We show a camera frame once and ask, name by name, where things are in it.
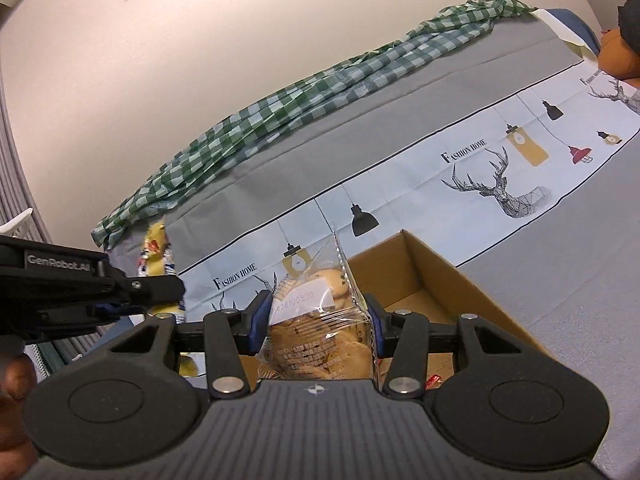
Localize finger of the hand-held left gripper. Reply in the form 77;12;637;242
92;301;147;329
106;265;187;307

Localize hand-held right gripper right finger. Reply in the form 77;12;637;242
365;293;527;400

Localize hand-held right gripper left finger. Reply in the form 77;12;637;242
104;290;275;400

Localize yellow snack bag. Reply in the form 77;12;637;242
136;220;200;378

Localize clear cookie bag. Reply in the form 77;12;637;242
255;222;376;383

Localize cardboard box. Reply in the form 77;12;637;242
237;229;551;396

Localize person's left hand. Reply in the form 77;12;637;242
0;352;41;476

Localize white plastic rack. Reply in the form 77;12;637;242
0;207;35;237

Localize green checked cloth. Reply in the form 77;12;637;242
90;0;538;248

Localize black cloth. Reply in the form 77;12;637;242
617;0;640;56

